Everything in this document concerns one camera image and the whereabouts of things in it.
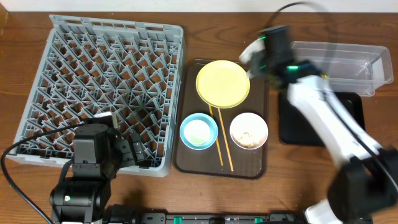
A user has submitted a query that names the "black rectangular tray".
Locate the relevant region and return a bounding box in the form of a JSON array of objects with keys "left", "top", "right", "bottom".
[{"left": 278, "top": 92, "right": 366, "bottom": 147}]

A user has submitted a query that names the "yellow round plate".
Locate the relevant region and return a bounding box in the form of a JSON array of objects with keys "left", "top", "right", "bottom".
[{"left": 195, "top": 60, "right": 250, "bottom": 109}]

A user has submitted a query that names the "right wooden chopstick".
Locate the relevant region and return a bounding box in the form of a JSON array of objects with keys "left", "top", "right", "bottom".
[{"left": 218, "top": 108, "right": 234, "bottom": 172}]

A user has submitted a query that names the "grey plastic dish rack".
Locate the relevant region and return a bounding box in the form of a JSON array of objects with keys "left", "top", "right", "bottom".
[{"left": 8, "top": 15, "right": 185, "bottom": 177}]

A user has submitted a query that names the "wooden chopstick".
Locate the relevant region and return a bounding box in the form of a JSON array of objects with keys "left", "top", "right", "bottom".
[
  {"left": 208, "top": 105, "right": 224, "bottom": 166},
  {"left": 218, "top": 108, "right": 234, "bottom": 172}
]

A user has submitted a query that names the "clear plastic waste bin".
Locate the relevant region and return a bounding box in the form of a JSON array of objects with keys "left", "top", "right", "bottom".
[{"left": 290, "top": 41, "right": 394, "bottom": 96}]

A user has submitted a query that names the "white paper waste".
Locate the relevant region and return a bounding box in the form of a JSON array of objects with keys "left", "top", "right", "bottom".
[{"left": 239, "top": 39, "right": 265, "bottom": 63}]

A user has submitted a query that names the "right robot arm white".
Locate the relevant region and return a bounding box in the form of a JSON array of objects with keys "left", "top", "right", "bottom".
[{"left": 246, "top": 25, "right": 397, "bottom": 223}]

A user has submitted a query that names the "left wooden chopstick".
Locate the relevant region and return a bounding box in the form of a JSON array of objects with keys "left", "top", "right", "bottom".
[{"left": 208, "top": 105, "right": 224, "bottom": 166}]

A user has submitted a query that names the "light blue bowl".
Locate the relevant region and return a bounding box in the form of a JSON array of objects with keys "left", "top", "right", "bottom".
[{"left": 180, "top": 113, "right": 218, "bottom": 151}]

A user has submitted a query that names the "dark brown serving tray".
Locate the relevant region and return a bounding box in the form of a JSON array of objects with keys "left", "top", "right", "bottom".
[{"left": 173, "top": 59, "right": 270, "bottom": 179}]

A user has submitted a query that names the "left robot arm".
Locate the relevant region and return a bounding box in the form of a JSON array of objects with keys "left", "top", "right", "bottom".
[{"left": 50, "top": 112, "right": 145, "bottom": 223}]

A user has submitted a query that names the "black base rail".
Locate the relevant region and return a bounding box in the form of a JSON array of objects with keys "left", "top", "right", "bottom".
[{"left": 101, "top": 204, "right": 306, "bottom": 224}]

